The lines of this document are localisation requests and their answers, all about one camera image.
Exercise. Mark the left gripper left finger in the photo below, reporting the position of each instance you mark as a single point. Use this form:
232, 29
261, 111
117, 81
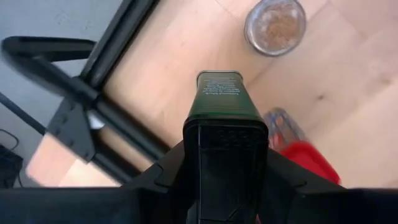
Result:
155, 199

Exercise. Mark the small glass spice jar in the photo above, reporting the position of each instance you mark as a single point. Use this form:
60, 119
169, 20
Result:
275, 28

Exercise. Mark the dark green black-lidded spice tin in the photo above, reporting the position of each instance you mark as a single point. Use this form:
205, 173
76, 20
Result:
222, 102

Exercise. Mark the red-lidded spice tin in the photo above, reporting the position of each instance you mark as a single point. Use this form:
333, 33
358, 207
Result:
311, 161

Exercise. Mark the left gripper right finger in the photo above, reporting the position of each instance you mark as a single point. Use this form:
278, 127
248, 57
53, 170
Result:
298, 202

